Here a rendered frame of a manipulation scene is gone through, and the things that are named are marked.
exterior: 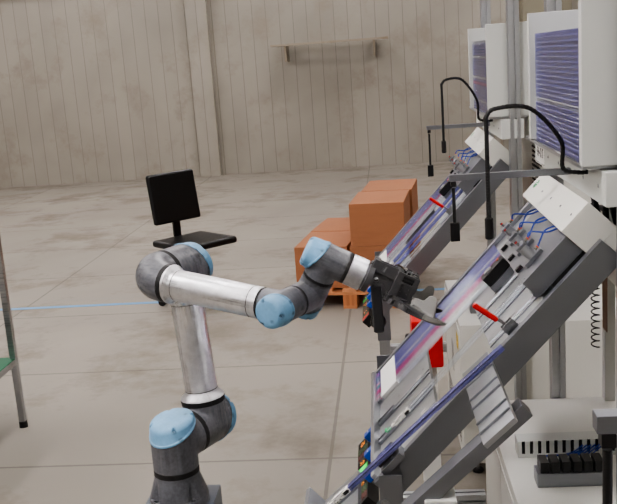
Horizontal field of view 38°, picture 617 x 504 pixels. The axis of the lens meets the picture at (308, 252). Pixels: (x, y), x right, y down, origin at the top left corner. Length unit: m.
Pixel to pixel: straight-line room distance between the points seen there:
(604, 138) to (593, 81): 0.11
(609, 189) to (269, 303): 0.74
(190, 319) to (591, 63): 1.15
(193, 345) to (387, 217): 3.62
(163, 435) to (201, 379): 0.19
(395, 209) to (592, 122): 4.03
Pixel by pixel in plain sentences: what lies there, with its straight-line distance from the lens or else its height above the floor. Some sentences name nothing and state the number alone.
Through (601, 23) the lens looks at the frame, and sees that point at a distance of 1.86.
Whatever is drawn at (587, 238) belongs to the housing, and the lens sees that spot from 1.93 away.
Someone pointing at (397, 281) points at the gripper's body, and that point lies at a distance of 2.06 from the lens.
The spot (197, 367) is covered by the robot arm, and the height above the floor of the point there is 0.88.
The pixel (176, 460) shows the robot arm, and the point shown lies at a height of 0.69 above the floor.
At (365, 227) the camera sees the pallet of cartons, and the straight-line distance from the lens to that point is 5.86.
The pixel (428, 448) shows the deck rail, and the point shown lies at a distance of 2.00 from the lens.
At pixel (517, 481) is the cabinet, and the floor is 0.62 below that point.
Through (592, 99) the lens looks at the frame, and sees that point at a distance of 1.86.
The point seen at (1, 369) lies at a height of 0.35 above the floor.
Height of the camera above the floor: 1.64
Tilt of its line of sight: 12 degrees down
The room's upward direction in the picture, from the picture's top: 4 degrees counter-clockwise
